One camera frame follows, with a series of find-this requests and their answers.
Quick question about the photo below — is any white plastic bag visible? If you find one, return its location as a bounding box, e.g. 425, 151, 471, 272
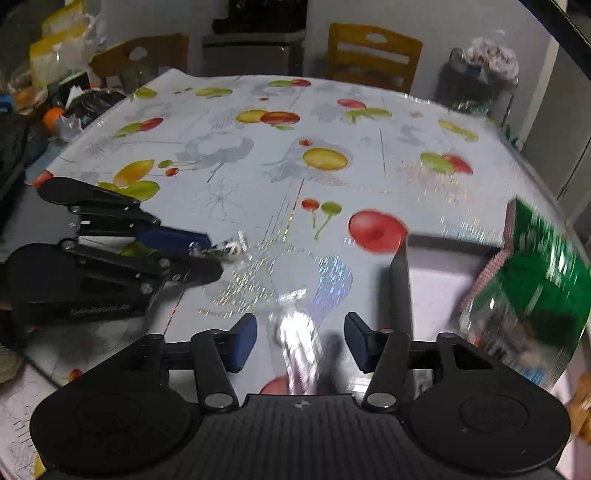
462, 34, 520, 86

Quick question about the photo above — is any black pole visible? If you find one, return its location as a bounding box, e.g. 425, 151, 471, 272
549, 0, 591, 47

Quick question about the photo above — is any black and grey water dispenser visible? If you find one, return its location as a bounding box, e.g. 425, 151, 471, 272
201, 0, 309, 77

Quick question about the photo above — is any glass jar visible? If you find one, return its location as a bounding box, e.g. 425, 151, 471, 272
121, 62, 158, 86

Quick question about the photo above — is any crumpled clear plastic wrap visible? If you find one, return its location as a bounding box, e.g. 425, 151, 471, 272
56, 115, 85, 141

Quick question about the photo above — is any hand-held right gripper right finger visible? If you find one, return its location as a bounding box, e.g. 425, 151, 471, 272
345, 312, 496, 411

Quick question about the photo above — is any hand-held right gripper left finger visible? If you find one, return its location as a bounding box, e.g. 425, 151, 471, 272
115, 314, 258, 411

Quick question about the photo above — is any fruit print tablecloth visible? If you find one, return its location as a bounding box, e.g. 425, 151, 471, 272
0, 69, 578, 462

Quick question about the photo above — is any yellow paper bag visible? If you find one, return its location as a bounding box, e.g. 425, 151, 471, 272
28, 30, 100, 88
41, 0, 86, 38

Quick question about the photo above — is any wooden chair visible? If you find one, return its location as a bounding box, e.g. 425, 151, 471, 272
90, 33, 190, 88
325, 22, 424, 95

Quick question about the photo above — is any black container green label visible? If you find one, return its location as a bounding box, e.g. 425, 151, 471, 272
46, 70, 92, 108

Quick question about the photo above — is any grey storage rack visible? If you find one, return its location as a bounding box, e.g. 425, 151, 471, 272
438, 48, 520, 125

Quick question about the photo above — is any person's left forearm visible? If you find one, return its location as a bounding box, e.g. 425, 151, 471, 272
0, 344, 25, 385

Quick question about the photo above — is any white cardboard box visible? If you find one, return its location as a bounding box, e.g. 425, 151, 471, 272
389, 233, 591, 480

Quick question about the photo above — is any black plastic bag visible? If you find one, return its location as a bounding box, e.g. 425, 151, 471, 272
65, 88, 127, 127

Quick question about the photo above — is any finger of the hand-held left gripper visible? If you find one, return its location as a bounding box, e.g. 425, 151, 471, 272
61, 240, 223, 297
69, 201, 212, 258

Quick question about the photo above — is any green snack bag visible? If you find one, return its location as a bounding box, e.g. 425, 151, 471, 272
462, 198, 591, 388

